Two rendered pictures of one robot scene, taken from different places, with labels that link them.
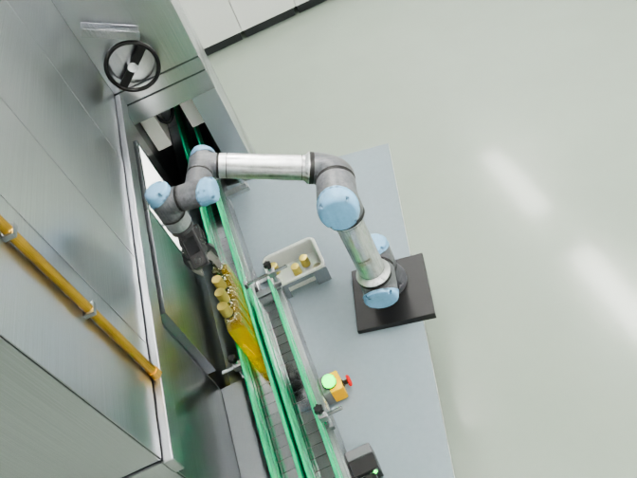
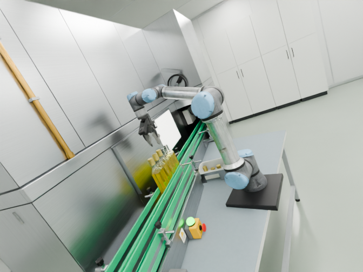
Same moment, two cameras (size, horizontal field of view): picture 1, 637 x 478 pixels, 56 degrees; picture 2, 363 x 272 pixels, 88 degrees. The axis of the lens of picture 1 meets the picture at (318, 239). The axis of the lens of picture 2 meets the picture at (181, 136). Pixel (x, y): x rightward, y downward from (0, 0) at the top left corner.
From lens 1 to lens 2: 1.12 m
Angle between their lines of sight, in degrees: 37
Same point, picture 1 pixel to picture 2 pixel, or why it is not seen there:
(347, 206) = (204, 100)
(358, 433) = (193, 264)
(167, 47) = (190, 79)
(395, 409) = (222, 258)
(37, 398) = not seen: outside the picture
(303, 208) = not seen: hidden behind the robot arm
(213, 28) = (242, 111)
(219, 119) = not seen: hidden behind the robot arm
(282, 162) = (189, 89)
